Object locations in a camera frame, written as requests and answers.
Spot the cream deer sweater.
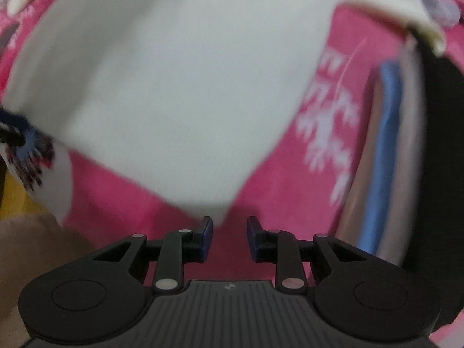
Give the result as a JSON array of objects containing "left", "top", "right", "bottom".
[{"left": 3, "top": 0, "right": 445, "bottom": 221}]

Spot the striped folded clothes stack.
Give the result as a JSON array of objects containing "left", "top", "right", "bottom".
[{"left": 336, "top": 38, "right": 426, "bottom": 265}]

